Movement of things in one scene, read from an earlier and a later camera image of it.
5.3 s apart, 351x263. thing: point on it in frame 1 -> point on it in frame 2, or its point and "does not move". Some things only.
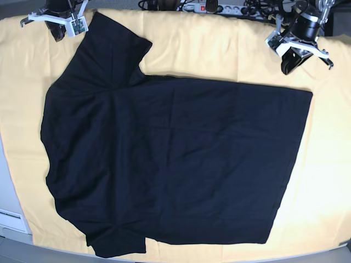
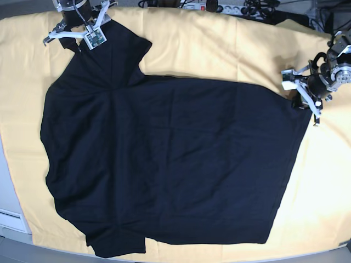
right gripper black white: x=303 y=34 -> x=312 y=85
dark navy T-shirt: x=130 y=158 does not move
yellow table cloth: x=315 y=210 does not move
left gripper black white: x=65 y=11 -> x=78 y=22
